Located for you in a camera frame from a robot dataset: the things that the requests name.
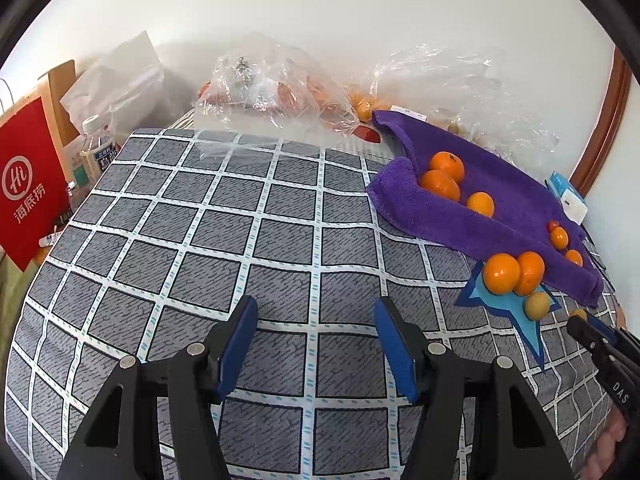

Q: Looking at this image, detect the frosted plastic zip bag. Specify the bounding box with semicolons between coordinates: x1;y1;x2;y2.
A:
60;30;166;138

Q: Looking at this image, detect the brown cardboard box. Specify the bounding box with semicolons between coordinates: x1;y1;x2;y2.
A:
42;60;83;171

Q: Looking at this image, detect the red flat object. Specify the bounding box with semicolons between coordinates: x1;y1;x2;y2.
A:
352;125;396;145

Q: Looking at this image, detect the large clear plastic bag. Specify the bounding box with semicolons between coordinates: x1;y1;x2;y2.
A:
350;44;563;176

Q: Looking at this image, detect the small yellow-green fruit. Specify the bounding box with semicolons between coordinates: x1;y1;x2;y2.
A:
523;291;552;321

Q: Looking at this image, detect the red paper bag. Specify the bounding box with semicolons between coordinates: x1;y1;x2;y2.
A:
0;97;71;271

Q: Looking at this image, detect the purple towel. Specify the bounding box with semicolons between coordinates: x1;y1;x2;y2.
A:
366;109;605;308

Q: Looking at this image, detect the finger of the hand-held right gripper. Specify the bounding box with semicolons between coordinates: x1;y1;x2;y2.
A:
566;316;632;411
586;313;640;386

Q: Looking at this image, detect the blue and white box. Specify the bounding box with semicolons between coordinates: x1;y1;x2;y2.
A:
547;171;588;225

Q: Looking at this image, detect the pile of bagged mandarins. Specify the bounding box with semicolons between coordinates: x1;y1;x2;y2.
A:
276;76;352;127
350;89;377;121

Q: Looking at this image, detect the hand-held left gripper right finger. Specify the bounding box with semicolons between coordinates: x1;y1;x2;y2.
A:
374;296;575;480

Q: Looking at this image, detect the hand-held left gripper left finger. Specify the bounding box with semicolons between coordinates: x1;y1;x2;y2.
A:
56;295;259;480

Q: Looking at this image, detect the mandarin orange with dark mark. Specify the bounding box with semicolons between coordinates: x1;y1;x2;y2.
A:
429;151;466;183

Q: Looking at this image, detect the brown wooden door frame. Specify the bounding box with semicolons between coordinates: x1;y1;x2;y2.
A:
570;50;633;196

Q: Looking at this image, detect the clear plastic bottle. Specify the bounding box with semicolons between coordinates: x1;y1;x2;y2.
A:
79;116;121;186

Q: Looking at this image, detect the person's right hand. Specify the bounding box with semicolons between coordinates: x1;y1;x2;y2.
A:
586;417;630;480

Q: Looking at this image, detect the grey checked tablecloth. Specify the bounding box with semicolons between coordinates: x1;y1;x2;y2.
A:
2;127;626;480

